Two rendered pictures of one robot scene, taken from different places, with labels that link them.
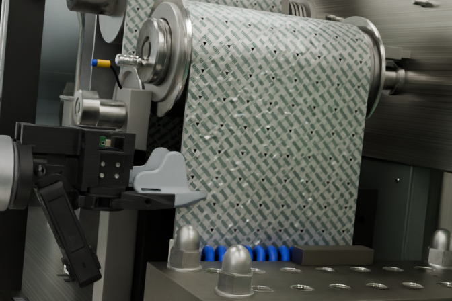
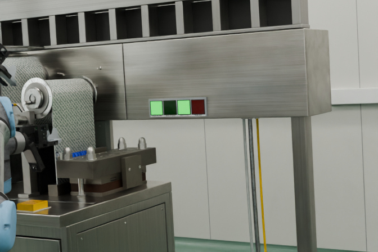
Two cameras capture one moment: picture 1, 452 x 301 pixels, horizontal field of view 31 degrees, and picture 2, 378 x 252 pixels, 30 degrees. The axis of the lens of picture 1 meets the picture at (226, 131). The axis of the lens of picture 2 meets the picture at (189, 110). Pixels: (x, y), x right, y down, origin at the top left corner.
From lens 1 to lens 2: 182 cm
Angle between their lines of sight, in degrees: 34
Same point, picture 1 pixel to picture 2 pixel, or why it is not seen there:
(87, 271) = (42, 166)
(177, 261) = (67, 157)
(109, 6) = not seen: outside the picture
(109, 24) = not seen: outside the picture
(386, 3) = (84, 68)
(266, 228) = (75, 147)
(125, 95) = (26, 113)
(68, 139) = (31, 129)
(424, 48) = (103, 82)
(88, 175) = (39, 138)
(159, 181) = (52, 136)
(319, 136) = (83, 116)
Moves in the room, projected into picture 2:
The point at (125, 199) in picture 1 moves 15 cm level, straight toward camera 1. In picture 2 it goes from (49, 143) to (72, 145)
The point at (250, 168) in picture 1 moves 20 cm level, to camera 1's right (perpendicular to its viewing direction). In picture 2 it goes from (69, 129) to (117, 125)
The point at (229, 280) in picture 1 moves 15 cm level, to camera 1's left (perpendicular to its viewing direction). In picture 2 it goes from (91, 156) to (50, 161)
